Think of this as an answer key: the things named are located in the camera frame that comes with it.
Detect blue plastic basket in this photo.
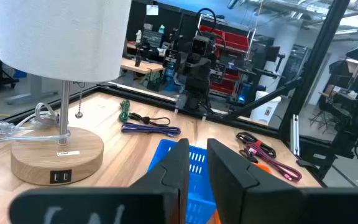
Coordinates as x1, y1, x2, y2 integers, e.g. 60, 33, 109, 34
147, 139, 218, 224

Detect black cable with red strap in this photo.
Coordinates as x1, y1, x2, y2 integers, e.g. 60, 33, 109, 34
235, 131, 277, 159

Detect round wooden lamp base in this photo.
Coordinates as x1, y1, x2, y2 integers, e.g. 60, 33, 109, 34
10, 126, 105, 187

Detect magenta braided USB cable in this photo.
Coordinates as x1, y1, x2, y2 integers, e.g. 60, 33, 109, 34
246, 142, 303, 183

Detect white waste bin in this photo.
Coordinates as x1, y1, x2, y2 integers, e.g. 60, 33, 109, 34
249, 90, 283, 126

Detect blue braided USB cable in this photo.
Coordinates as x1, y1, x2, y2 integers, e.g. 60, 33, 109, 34
121, 121, 182, 138

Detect red storage bin shelf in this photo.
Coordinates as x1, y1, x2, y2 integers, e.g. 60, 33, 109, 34
199, 24, 250, 96

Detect orange plastic basket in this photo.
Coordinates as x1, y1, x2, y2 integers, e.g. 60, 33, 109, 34
212, 162, 272, 224

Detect green braided USB cable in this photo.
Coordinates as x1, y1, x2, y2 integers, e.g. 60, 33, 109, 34
119, 98, 132, 123

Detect thin black USB cable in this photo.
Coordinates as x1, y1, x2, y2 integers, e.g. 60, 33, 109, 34
128, 111, 172, 127

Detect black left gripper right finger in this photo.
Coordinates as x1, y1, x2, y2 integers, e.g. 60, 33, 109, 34
206, 138, 305, 224

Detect wooden workbench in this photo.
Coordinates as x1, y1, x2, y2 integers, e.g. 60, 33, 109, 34
120, 57, 165, 75

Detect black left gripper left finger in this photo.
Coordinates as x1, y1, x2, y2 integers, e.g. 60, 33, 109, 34
129, 138, 191, 224

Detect aluminium profile bars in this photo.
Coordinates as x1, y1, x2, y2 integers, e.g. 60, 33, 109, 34
290, 114, 301, 157

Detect metal lamp pull chain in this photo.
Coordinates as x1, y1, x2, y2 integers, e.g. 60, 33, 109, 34
75, 82, 84, 119

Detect metal lamp pole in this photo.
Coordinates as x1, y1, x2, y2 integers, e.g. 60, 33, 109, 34
58, 80, 71, 146

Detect clear lamp power cord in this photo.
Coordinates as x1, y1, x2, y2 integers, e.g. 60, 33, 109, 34
0, 102, 71, 144

